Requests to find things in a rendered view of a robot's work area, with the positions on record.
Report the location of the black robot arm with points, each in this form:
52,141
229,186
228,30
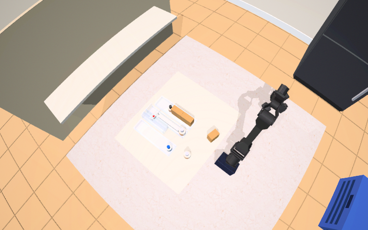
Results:
263,121

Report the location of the orange rectangular block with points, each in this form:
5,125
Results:
213,135

